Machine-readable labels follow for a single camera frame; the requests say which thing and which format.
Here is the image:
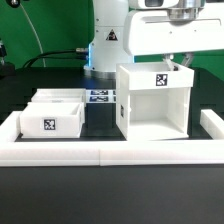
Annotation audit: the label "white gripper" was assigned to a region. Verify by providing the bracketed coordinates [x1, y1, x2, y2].
[123, 0, 224, 70]

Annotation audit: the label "white drawer cabinet box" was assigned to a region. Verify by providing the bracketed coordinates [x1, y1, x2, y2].
[116, 62, 194, 141]

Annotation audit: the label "white front drawer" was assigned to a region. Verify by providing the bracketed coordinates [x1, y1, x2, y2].
[19, 102, 85, 138]

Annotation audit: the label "white drawer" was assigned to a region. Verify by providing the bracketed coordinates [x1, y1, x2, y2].
[31, 88, 86, 106]
[19, 102, 85, 138]

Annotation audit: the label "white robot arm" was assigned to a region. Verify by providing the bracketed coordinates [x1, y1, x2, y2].
[84, 0, 224, 79]

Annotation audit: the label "white rear drawer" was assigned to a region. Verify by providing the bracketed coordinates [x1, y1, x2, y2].
[31, 88, 86, 106]

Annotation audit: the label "marker tag sheet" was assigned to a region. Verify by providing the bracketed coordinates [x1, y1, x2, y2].
[86, 89, 116, 103]

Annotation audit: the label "black cables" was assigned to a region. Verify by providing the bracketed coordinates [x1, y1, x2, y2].
[21, 47, 90, 69]

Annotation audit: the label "white thin cable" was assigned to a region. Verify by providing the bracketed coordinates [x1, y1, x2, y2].
[19, 4, 47, 68]

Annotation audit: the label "black camera stand left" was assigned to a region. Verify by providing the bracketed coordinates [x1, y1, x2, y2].
[0, 39, 15, 77]

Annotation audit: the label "white U-shaped border frame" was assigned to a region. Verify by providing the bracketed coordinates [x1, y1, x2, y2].
[0, 111, 224, 167]

